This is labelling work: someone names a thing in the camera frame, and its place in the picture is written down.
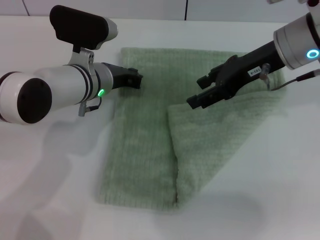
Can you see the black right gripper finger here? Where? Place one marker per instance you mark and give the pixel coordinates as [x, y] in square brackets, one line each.
[205, 100]
[208, 80]

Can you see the green ribbed terry towel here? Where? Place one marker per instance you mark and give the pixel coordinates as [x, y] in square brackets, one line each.
[140, 150]

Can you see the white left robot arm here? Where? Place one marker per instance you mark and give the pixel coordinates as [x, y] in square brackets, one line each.
[65, 87]

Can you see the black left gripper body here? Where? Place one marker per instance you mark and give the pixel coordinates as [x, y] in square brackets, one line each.
[118, 77]

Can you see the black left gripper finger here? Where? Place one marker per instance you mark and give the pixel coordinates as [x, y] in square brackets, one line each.
[133, 70]
[135, 80]

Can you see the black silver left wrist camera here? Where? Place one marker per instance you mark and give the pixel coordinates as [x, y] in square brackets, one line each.
[77, 27]

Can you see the silver left camera bracket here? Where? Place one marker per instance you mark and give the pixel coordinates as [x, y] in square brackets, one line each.
[83, 58]

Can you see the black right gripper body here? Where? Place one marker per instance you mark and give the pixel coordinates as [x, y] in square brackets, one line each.
[242, 72]

